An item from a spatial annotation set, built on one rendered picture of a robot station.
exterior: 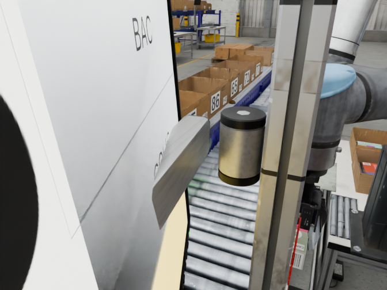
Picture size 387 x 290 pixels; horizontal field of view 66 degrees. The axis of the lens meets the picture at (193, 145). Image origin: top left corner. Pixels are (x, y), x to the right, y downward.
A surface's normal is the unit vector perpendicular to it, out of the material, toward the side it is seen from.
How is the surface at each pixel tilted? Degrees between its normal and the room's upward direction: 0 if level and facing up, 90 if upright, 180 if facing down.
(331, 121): 90
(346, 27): 80
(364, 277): 0
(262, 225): 90
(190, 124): 0
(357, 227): 0
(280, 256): 90
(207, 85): 89
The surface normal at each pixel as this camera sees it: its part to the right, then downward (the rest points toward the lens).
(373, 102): 0.31, 0.33
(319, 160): 0.01, 0.42
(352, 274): 0.00, -0.91
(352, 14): -0.22, 0.25
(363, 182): -0.39, 0.40
